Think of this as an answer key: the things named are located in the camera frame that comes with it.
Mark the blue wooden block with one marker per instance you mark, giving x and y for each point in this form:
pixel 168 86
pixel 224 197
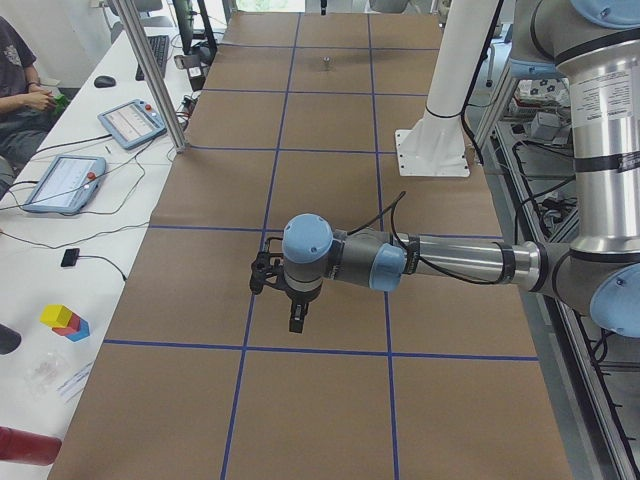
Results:
pixel 81 333

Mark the red wooden block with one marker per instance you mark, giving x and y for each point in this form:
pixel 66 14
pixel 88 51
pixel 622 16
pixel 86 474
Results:
pixel 71 326

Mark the small black box device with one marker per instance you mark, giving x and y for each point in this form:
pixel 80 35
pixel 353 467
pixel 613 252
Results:
pixel 70 257

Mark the yellow wooden block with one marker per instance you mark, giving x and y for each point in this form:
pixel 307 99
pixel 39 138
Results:
pixel 55 315

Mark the upper teach pendant tablet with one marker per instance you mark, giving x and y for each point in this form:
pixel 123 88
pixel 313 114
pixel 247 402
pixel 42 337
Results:
pixel 133 123

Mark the teach pendant tablet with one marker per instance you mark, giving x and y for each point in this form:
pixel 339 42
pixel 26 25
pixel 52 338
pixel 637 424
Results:
pixel 133 123
pixel 67 185

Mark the lower teach pendant tablet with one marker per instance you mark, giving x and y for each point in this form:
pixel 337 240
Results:
pixel 67 185

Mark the clear plastic bag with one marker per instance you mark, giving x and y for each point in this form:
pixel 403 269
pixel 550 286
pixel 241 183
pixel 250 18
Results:
pixel 45 373

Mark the red cylinder bottle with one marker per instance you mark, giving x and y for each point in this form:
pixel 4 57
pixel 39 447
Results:
pixel 25 447

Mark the black keyboard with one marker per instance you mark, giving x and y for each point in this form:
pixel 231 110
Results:
pixel 159 45

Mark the black computer mouse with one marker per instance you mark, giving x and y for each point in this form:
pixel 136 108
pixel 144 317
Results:
pixel 104 81

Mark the green handheld object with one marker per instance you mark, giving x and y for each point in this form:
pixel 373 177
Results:
pixel 61 103

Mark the seated person grey shirt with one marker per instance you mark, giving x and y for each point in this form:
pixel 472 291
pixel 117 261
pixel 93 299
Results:
pixel 27 108

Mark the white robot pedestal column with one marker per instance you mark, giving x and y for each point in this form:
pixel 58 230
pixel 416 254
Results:
pixel 435 146

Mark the aluminium frame post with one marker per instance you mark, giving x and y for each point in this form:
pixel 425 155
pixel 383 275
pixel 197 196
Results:
pixel 130 19

